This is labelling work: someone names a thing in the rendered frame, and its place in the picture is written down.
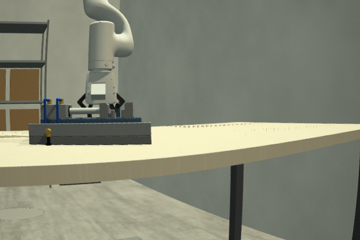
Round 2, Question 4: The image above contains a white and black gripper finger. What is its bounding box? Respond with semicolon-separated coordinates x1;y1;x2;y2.
110;93;125;110
77;93;93;117

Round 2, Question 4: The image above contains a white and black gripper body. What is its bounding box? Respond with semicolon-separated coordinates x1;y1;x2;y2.
85;70;117;105

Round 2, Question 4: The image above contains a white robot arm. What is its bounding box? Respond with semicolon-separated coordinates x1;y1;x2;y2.
83;0;133;100

